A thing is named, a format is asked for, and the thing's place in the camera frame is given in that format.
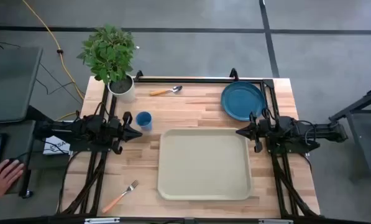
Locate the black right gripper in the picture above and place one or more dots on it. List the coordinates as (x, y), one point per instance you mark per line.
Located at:
(259, 130)

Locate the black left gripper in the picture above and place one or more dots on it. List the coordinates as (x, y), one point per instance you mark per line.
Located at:
(119, 132)

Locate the blue cup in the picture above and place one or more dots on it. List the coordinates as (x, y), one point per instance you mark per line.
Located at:
(144, 119)

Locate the blue plate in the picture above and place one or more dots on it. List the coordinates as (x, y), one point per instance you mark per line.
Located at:
(242, 101)

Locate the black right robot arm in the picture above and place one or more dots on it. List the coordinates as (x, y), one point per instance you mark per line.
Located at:
(325, 130)

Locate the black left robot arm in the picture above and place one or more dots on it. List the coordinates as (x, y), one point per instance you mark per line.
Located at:
(64, 129)

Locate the beige plastic tray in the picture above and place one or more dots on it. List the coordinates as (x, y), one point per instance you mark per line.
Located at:
(204, 165)

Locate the white plant pot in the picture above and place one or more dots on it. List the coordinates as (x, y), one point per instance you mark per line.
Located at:
(124, 93)

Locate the white printed paper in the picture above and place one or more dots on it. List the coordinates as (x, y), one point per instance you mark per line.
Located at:
(56, 146)

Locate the green leafy plant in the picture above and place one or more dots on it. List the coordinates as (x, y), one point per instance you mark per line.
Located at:
(109, 53)

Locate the silver table clamp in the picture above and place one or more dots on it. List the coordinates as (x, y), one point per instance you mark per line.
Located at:
(102, 220)
(275, 221)

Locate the grey metal cart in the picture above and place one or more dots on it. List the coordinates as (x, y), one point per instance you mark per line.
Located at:
(359, 124)

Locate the dark low desk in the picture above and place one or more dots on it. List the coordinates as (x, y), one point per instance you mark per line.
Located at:
(14, 143)

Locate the grey desk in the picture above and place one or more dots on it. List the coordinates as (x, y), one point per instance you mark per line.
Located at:
(11, 84)

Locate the person's hand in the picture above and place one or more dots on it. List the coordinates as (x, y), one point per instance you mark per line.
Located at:
(2, 180)

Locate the black aluminium table frame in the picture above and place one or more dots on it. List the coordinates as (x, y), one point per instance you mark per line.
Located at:
(204, 80)

